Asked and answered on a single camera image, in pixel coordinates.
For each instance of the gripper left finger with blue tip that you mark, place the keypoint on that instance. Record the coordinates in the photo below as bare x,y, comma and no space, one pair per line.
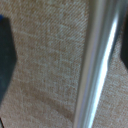
6,56

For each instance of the gripper right finger with blue tip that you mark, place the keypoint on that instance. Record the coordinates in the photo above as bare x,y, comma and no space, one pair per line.
125,46

